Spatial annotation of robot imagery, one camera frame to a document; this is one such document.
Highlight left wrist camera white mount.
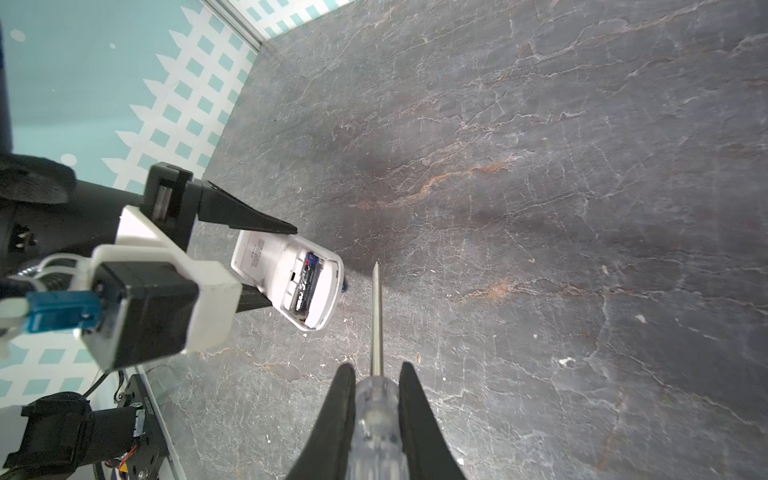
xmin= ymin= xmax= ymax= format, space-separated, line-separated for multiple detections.
xmin=0 ymin=205 xmax=244 ymax=373

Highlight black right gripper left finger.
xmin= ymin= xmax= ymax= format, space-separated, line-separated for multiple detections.
xmin=286 ymin=363 xmax=356 ymax=480

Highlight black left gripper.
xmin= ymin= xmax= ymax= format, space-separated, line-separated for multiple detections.
xmin=140 ymin=162 xmax=298 ymax=313

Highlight clear handle screwdriver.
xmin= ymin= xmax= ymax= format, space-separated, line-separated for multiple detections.
xmin=347 ymin=264 xmax=409 ymax=480

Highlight black blue AAA battery upper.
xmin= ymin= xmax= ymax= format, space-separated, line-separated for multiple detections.
xmin=294 ymin=252 xmax=320 ymax=318

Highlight white remote control back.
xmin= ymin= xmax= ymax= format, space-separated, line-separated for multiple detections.
xmin=231 ymin=230 xmax=345 ymax=332

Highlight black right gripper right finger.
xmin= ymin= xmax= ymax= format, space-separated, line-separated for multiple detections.
xmin=398 ymin=362 xmax=465 ymax=480

